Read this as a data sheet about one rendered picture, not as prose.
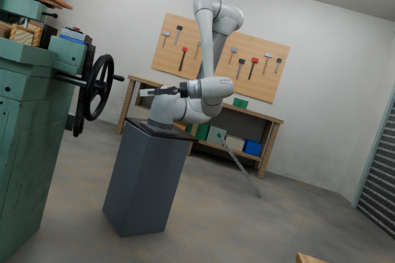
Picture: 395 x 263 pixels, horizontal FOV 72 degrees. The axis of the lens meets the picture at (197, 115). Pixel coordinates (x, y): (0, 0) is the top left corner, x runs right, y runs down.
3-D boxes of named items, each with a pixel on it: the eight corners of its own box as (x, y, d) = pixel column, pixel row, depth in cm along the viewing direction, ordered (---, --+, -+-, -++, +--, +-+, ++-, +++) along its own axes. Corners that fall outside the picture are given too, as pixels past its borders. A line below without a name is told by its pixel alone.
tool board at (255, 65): (273, 103, 423) (291, 46, 415) (150, 67, 436) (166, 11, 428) (272, 103, 427) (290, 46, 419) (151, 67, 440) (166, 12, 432)
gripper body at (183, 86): (187, 81, 132) (168, 83, 131) (187, 81, 123) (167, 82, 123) (188, 97, 132) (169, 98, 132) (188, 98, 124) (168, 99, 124)
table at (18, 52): (49, 71, 85) (54, 53, 85) (-52, 42, 83) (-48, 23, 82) (104, 77, 146) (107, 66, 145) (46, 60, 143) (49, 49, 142)
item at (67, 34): (83, 44, 108) (87, 30, 108) (56, 36, 107) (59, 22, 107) (94, 49, 121) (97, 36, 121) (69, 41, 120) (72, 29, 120)
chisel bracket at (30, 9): (34, 23, 107) (40, 2, 106) (-2, 12, 106) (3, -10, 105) (44, 27, 114) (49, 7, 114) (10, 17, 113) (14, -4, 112)
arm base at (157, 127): (159, 123, 185) (161, 115, 184) (178, 135, 169) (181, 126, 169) (136, 121, 173) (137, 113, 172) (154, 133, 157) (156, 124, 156)
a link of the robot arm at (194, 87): (200, 78, 123) (187, 79, 123) (201, 98, 124) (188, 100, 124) (198, 79, 132) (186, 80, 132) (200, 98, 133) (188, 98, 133)
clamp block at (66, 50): (79, 67, 108) (84, 44, 107) (44, 57, 107) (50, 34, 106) (91, 69, 123) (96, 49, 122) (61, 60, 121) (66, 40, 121)
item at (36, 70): (30, 76, 93) (33, 64, 93) (-34, 58, 91) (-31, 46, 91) (76, 78, 133) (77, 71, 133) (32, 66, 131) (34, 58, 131)
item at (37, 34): (35, 46, 107) (40, 27, 106) (31, 45, 107) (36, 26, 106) (54, 51, 123) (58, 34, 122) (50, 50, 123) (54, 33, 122)
